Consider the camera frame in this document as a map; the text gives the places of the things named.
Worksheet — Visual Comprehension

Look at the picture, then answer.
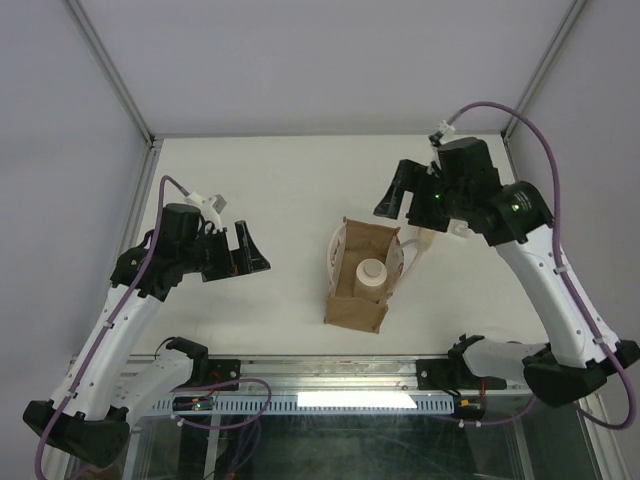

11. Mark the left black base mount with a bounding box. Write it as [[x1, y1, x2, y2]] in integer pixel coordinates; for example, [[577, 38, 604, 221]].
[[203, 358, 241, 393]]

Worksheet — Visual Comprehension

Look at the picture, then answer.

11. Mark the yellow liquid bottle white cap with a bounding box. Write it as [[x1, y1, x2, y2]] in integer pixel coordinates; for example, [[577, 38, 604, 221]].
[[416, 228, 437, 252]]

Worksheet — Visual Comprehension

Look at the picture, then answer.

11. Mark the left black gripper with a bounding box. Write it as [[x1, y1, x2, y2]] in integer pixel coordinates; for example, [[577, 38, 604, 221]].
[[180, 220, 269, 282]]

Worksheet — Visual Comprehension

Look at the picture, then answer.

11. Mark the left aluminium frame post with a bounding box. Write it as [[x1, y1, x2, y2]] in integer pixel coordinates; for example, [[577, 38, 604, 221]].
[[62, 0, 155, 146]]

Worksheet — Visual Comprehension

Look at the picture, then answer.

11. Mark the aluminium mounting rail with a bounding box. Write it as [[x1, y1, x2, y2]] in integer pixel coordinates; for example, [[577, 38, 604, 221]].
[[119, 353, 551, 396]]

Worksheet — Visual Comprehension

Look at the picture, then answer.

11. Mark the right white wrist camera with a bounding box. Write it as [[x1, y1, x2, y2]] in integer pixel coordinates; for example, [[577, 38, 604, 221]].
[[428, 120, 456, 149]]

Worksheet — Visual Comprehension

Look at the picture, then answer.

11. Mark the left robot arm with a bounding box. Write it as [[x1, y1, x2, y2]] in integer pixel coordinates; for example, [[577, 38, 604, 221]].
[[23, 203, 271, 468]]

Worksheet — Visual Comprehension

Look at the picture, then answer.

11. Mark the right aluminium frame post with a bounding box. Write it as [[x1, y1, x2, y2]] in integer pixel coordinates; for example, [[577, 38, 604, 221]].
[[499, 0, 590, 144]]

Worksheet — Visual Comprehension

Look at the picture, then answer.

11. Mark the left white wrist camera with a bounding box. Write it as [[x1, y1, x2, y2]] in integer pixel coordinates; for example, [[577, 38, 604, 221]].
[[184, 191, 227, 229]]

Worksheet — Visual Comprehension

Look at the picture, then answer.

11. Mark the clear square bottle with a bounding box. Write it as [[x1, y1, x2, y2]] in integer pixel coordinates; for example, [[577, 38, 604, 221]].
[[448, 219, 471, 239]]

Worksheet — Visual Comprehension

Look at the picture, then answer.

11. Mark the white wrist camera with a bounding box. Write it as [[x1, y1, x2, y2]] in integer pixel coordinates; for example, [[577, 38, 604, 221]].
[[184, 191, 227, 229], [428, 120, 456, 149]]

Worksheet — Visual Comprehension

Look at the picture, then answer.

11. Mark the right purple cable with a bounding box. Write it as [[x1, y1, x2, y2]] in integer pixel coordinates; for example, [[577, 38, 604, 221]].
[[447, 101, 635, 431]]

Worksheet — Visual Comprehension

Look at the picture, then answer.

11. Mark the slotted cable duct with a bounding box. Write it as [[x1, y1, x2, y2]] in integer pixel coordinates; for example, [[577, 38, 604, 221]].
[[148, 391, 454, 416]]

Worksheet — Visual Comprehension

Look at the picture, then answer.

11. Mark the burlap canvas tote bag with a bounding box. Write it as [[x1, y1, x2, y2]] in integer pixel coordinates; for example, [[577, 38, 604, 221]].
[[324, 218, 435, 334]]

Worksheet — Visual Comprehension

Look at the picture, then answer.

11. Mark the white round cap bottle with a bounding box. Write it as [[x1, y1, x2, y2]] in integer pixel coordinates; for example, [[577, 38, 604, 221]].
[[353, 258, 388, 303]]

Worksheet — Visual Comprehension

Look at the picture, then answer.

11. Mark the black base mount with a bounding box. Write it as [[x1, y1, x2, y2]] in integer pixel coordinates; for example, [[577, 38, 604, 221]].
[[415, 358, 464, 395], [203, 358, 241, 393]]

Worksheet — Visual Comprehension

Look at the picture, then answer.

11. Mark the purple cable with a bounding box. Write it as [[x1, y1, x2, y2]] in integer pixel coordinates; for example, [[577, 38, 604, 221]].
[[447, 101, 635, 431], [33, 174, 194, 479]]

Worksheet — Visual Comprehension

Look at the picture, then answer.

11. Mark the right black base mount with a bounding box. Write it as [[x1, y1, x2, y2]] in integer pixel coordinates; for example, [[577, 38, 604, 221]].
[[415, 358, 464, 395]]

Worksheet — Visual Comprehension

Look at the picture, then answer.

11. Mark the aluminium frame post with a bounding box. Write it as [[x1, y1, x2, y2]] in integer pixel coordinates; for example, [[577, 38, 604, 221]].
[[499, 0, 590, 144], [62, 0, 155, 146]]

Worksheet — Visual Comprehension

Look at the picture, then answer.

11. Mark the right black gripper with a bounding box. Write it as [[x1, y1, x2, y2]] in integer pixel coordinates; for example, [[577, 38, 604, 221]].
[[374, 159, 470, 233]]

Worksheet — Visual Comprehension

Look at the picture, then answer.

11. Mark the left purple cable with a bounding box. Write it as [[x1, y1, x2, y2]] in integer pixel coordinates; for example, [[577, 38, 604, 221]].
[[33, 174, 194, 479]]

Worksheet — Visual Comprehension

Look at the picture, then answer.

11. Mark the small circuit board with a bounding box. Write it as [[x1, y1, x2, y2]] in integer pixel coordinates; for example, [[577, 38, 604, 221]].
[[172, 396, 217, 411]]

